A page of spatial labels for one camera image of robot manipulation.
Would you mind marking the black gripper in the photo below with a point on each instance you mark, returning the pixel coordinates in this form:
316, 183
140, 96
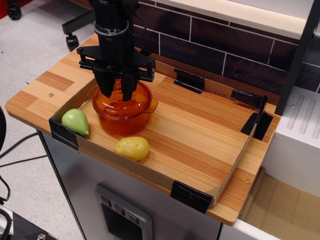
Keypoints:
115, 56

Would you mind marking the orange transparent pot lid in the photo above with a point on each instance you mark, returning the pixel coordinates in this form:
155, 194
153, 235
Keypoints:
115, 108

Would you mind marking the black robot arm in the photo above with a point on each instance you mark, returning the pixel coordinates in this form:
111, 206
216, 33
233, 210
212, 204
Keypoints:
115, 13

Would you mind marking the orange transparent plastic pot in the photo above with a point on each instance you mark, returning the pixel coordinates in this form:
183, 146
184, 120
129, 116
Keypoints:
125, 127

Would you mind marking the green toy pear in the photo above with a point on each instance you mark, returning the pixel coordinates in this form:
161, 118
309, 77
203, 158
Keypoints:
77, 121

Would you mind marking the black chair base with casters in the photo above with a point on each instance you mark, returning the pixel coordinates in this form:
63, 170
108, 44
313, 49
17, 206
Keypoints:
75, 24

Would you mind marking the yellow toy potato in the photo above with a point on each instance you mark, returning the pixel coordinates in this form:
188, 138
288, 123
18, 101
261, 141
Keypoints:
135, 148

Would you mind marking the black caster wheel far left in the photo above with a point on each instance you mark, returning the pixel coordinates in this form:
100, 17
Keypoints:
13, 10

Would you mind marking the grey oven control panel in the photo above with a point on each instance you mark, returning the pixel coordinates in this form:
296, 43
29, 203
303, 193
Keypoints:
122, 219

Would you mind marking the cardboard fence with black tape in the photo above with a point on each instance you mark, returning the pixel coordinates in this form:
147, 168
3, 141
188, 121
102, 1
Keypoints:
207, 139

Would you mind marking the light wooden shelf board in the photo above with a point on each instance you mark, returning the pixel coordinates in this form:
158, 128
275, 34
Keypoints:
249, 16

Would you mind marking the white toy sink unit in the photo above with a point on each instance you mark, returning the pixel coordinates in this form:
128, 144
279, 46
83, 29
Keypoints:
293, 156

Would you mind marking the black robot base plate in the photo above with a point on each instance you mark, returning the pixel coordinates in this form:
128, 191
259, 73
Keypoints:
15, 227

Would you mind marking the black right shelf post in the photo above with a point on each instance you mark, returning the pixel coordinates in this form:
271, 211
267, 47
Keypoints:
301, 51

